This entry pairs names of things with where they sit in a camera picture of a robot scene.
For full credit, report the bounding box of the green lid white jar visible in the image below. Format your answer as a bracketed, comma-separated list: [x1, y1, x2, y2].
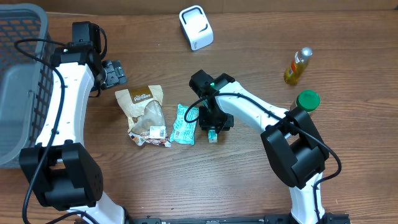
[290, 90, 321, 113]

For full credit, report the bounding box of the white barcode scanner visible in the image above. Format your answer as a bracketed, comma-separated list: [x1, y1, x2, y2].
[178, 5, 214, 51]

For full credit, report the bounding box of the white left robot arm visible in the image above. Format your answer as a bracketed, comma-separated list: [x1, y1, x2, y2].
[19, 21, 131, 223]

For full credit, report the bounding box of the green wet wipes pack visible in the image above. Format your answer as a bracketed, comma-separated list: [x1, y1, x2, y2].
[170, 104, 197, 146]

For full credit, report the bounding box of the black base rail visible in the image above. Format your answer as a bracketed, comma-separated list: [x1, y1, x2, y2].
[124, 212, 352, 224]

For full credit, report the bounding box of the Kleenex pocket tissue pack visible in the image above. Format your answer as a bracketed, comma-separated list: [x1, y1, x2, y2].
[208, 129, 218, 143]

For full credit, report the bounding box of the grey plastic shopping basket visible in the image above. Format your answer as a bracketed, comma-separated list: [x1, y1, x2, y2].
[1, 3, 55, 169]

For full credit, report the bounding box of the beans packet with barcode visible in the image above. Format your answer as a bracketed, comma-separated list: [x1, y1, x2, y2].
[115, 85, 171, 147]

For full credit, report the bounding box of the yellow dish soap bottle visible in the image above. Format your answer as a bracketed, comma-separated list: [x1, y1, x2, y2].
[284, 47, 313, 85]

